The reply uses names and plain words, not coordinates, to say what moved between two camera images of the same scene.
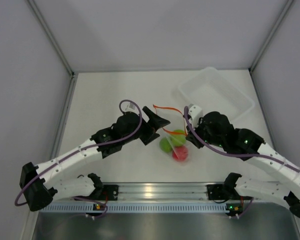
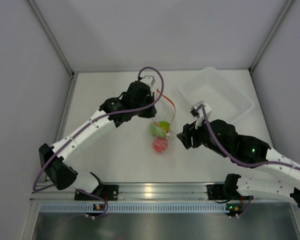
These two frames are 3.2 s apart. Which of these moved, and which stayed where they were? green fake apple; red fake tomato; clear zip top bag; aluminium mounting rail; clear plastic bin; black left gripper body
Moved: black left gripper body; green fake apple; red fake tomato; clear zip top bag
Stayed: aluminium mounting rail; clear plastic bin
